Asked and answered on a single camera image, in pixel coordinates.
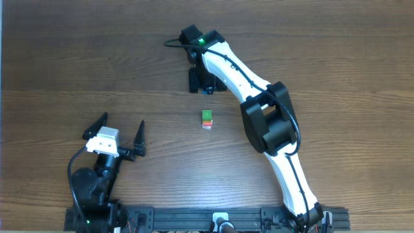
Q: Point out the orange cube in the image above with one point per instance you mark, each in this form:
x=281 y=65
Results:
x=207 y=121

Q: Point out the white cube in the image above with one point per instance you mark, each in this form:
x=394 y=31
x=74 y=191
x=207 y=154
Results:
x=207 y=127

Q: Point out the mounting rail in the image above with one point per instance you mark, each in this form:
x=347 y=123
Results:
x=187 y=219

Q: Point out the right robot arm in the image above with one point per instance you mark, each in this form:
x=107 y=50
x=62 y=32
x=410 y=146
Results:
x=226 y=71

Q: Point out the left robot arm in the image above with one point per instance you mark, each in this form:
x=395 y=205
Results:
x=84 y=182

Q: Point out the blue cube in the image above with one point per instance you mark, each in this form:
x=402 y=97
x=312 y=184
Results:
x=207 y=92

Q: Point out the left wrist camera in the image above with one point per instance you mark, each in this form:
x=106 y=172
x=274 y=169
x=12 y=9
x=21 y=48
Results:
x=103 y=142

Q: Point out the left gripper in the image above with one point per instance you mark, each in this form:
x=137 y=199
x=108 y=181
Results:
x=126 y=153

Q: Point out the green cube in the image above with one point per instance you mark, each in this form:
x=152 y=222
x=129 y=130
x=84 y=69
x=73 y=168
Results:
x=207 y=115

